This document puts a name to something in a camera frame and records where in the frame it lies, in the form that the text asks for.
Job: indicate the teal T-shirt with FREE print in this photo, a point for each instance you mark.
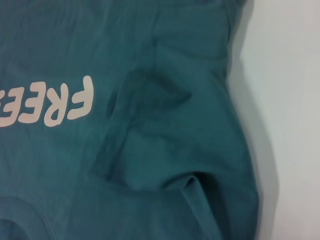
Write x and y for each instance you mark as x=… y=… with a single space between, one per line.
x=150 y=125

